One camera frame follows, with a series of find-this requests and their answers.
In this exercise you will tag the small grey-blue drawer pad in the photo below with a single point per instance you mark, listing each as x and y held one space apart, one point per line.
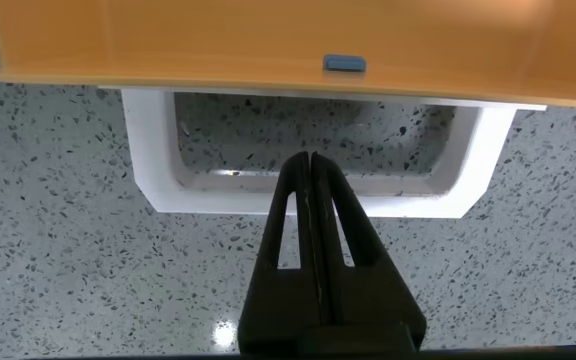
344 63

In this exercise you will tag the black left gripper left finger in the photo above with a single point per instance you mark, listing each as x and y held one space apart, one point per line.
273 300

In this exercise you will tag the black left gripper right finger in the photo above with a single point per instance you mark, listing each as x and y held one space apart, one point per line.
368 295

